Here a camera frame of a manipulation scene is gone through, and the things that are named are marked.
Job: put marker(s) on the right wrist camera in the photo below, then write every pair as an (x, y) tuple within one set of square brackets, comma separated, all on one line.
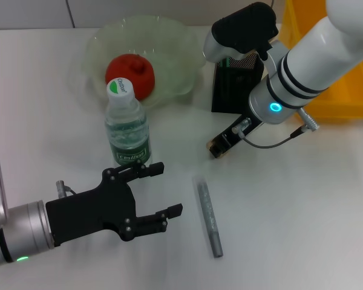
[(245, 27)]

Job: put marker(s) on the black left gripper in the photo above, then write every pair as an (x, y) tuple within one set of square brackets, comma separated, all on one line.
[(90, 211)]

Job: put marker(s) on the green glass fruit plate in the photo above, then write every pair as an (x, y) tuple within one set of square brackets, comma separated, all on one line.
[(169, 45)]

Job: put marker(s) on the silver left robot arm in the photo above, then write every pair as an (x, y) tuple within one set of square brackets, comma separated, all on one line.
[(27, 229)]

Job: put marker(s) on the grey pen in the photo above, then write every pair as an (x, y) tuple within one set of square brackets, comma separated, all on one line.
[(207, 214)]

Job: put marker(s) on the tan eraser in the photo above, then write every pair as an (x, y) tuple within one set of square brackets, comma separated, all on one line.
[(208, 145)]

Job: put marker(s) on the green utility knife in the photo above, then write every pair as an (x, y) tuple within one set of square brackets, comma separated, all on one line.
[(226, 62)]

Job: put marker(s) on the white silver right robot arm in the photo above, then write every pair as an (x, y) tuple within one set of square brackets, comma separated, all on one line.
[(314, 60)]

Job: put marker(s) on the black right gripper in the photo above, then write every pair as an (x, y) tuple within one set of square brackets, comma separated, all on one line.
[(240, 130)]

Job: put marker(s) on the red-orange fruit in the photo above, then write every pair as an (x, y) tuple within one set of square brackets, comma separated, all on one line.
[(133, 68)]

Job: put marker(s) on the yellow plastic bin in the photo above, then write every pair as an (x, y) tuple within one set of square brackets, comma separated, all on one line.
[(351, 90)]

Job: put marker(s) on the clear green-label water bottle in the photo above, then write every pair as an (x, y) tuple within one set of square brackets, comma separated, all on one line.
[(128, 133)]

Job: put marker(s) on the black mesh pen holder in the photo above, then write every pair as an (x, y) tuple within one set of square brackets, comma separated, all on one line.
[(227, 90)]

